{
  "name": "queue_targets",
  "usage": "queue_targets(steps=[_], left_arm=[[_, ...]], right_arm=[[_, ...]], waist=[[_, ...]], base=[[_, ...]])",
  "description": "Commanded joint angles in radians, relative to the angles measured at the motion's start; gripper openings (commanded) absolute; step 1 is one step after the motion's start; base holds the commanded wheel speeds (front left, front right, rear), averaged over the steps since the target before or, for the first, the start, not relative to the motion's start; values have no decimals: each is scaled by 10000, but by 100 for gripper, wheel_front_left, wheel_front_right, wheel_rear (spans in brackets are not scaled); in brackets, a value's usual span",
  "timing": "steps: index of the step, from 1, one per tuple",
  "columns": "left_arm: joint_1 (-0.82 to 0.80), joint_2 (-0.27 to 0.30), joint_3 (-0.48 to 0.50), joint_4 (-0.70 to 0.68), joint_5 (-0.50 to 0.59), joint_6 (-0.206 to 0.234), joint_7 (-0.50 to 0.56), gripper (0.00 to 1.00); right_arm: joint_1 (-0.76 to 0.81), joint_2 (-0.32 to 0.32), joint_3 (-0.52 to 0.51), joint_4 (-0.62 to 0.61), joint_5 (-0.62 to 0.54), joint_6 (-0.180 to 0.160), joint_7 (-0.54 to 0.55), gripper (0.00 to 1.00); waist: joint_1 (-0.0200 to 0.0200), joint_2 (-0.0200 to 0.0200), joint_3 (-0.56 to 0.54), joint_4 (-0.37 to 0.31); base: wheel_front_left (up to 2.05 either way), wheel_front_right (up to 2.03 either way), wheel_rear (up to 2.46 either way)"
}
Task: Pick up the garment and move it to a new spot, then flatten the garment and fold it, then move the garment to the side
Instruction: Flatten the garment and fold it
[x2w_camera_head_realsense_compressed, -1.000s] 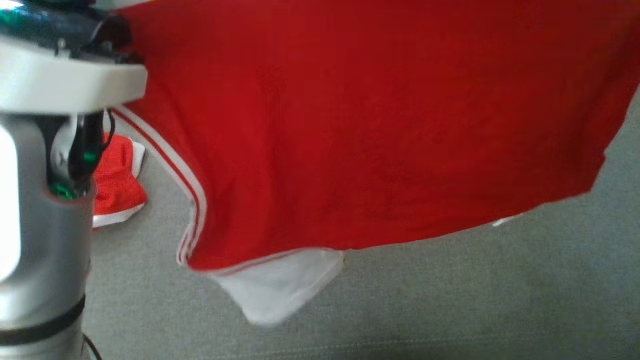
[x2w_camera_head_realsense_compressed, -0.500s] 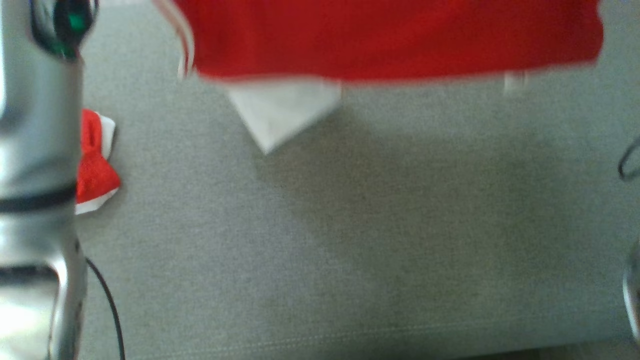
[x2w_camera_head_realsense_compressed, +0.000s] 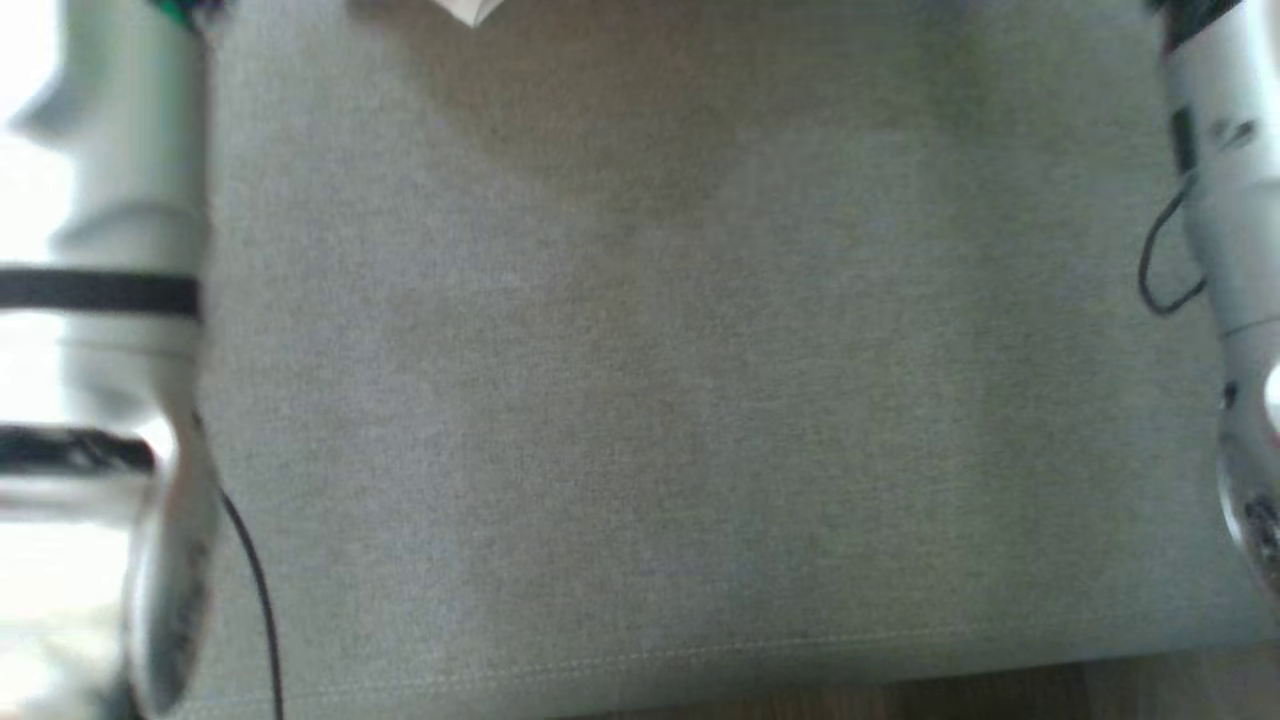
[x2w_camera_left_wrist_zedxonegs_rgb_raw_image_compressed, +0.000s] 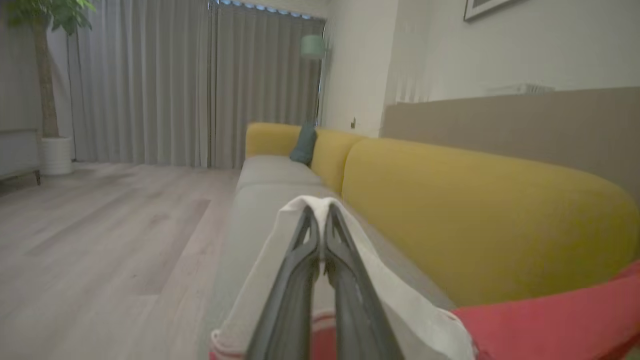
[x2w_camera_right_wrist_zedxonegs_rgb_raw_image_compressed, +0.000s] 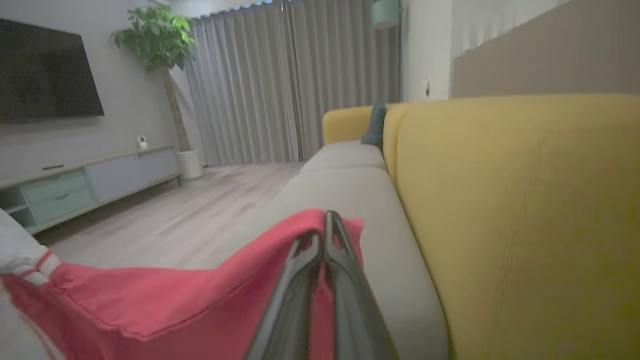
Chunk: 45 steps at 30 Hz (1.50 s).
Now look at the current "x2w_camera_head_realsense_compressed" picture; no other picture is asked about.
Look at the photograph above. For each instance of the right white grey robot arm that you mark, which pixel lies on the right white grey robot arm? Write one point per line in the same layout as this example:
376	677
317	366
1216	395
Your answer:
1235	200

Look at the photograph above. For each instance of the red white striped-trim jersey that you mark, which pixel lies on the red white striped-trim jersey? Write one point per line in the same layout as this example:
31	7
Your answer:
475	10

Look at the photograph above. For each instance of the left white grey robot arm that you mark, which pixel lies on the left white grey robot arm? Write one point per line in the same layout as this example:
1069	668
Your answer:
120	200

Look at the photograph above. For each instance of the grey sofa seat cushion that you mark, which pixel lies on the grey sofa seat cushion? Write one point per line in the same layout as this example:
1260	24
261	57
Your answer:
650	400

